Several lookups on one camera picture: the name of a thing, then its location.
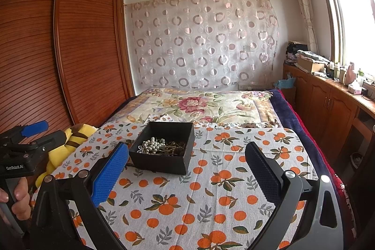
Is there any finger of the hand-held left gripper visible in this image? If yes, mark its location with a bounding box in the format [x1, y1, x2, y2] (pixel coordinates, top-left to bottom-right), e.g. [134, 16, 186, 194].
[29, 130, 67, 163]
[6, 120, 50, 140]

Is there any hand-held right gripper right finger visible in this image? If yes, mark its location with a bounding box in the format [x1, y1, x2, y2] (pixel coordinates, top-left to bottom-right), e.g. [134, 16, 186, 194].
[244, 142, 345, 250]

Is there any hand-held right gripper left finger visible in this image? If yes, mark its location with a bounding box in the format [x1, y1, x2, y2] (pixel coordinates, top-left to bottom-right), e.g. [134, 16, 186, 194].
[29, 142, 130, 250]

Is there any black jewelry box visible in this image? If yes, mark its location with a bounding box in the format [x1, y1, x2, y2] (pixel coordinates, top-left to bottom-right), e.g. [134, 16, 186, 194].
[129, 120, 195, 176]

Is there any silver pearl bead necklace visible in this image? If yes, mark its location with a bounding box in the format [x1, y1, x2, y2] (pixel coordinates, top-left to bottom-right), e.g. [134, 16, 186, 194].
[137, 137, 167, 154]

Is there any dark wooden bead bracelet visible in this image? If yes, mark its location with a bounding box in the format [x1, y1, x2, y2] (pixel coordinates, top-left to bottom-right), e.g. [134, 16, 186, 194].
[162, 140, 188, 157]

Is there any person's left hand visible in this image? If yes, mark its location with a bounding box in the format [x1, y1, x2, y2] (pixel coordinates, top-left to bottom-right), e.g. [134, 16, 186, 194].
[0, 180, 30, 218]

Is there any yellow plush toy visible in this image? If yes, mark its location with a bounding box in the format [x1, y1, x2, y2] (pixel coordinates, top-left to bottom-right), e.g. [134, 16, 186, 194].
[35, 123, 99, 187]

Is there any orange fruit print cloth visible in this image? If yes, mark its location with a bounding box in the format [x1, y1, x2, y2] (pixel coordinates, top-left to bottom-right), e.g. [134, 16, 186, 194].
[35, 119, 320, 250]

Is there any dark blue blanket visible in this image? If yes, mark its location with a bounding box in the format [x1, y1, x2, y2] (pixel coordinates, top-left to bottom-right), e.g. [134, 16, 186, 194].
[268, 88, 320, 177]

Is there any small patterned cloth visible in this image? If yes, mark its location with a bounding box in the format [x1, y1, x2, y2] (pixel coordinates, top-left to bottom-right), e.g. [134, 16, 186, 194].
[145, 113, 176, 123]

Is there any wooden slatted wardrobe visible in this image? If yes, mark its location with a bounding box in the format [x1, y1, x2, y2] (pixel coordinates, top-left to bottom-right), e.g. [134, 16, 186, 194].
[0, 0, 135, 148]

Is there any wooden side cabinet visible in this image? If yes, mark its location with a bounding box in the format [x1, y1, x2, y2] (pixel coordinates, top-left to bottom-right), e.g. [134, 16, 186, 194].
[283, 61, 375, 168]

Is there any small waste basket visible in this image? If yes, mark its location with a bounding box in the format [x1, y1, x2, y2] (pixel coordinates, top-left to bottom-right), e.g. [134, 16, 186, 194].
[350, 152, 365, 170]

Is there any blue plastic bag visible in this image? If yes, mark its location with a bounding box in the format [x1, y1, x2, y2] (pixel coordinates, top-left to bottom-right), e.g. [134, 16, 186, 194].
[274, 76, 297, 90]

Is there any floral blanket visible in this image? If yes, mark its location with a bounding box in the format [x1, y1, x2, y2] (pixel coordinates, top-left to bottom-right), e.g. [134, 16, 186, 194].
[104, 87, 279, 129]

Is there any tissue box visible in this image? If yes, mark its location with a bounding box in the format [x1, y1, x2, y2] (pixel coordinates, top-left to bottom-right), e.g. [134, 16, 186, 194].
[348, 82, 364, 95]

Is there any pile of dark clothes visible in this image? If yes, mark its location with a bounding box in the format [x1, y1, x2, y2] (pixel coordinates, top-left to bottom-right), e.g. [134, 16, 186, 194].
[285, 41, 308, 64]

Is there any folded patterned fabric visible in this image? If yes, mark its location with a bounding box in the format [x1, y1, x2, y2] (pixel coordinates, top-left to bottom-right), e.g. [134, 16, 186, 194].
[296, 49, 329, 63]

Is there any pink figurine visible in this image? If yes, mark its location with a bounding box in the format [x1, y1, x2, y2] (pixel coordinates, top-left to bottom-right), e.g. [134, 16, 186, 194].
[345, 62, 358, 85]

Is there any circle patterned sheer curtain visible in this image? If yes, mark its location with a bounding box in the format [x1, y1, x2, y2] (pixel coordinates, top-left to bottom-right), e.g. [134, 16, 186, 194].
[126, 0, 279, 91]

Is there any circle patterned window curtain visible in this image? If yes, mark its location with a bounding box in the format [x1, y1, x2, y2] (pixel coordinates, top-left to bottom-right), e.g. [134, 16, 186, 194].
[286, 0, 318, 53]

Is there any window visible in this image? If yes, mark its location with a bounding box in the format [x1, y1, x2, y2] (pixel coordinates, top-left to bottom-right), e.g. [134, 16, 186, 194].
[312, 0, 375, 86]

